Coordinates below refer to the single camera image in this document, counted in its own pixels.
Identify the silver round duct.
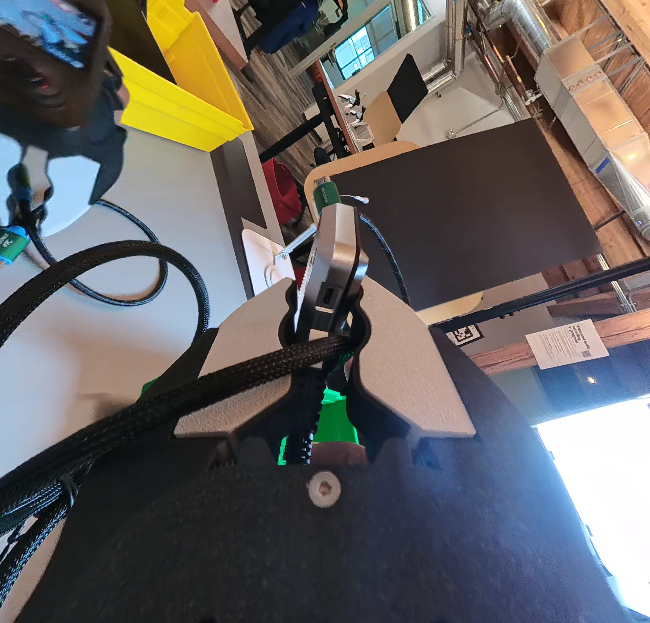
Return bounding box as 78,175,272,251
477,0,564,60

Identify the white paper notice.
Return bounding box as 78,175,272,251
525,319,610,371

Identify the rectangular metal duct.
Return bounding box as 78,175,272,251
533,34,650,238

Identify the black metal rail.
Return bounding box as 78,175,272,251
432,257,650,334

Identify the black board with wooden edge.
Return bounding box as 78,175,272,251
304,117,602,324

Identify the red bag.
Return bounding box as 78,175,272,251
261,158,304,227

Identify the tan and black chair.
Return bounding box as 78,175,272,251
363,53,430,144

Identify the silver usb hub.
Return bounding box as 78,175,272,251
293,204,369,340

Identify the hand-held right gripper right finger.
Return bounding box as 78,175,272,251
347,277,478,462

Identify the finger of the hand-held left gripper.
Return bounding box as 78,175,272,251
28,146,105,239
0,133,26,229

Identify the green plastic bin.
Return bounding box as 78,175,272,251
139,361,362,467

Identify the black braided hub cable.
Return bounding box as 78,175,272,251
0,240,356,606

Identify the blue jacket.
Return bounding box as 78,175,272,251
256,0,321,55

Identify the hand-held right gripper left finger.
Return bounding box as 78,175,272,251
173,279,308,447

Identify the black white fiducial marker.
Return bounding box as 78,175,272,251
446,323,483,348

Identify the yellow plastic bin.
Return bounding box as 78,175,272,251
86,0,255,152

